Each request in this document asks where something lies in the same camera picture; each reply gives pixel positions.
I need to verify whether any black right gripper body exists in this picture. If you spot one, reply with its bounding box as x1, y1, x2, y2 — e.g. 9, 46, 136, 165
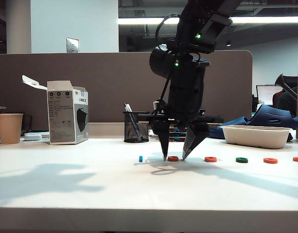
138, 84, 224, 127

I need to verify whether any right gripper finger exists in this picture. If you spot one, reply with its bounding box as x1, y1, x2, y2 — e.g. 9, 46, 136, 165
152, 120, 170, 161
182, 125, 210, 160

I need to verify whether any black mesh pen holder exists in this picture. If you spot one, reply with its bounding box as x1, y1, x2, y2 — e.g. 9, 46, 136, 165
123, 111, 150, 143

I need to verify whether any navy blue clog shoe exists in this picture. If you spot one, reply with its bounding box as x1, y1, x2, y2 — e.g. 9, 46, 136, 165
247, 104, 298, 131
207, 116, 252, 140

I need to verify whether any pen with silver clip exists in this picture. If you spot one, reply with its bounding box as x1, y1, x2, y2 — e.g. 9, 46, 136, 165
123, 103, 142, 141

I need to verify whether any beige pulp tray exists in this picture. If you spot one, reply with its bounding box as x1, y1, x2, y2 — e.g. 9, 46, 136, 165
221, 125, 293, 150

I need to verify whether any brown desk partition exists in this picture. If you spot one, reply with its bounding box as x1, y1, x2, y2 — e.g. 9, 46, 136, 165
0, 50, 253, 139

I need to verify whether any white lit monitor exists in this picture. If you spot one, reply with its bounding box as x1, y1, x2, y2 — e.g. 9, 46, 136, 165
256, 84, 283, 106

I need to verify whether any seated person dark jacket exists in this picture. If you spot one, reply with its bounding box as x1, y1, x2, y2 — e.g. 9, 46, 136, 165
272, 86, 298, 117

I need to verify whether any white grey mask box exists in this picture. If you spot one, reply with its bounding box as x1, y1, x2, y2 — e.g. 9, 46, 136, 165
21, 74, 89, 146

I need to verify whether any small white case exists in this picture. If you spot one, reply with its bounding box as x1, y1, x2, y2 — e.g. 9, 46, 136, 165
24, 133, 42, 141

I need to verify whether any dark tinted glass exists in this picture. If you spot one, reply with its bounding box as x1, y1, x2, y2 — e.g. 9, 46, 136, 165
21, 115, 33, 136

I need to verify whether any brown paper cup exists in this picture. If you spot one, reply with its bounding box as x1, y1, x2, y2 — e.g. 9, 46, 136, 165
0, 113, 24, 145

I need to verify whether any black camera cable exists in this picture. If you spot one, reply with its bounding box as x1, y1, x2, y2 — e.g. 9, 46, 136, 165
155, 14, 182, 115

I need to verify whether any metal wall plate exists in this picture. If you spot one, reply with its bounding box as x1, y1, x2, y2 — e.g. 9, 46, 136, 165
66, 37, 79, 53

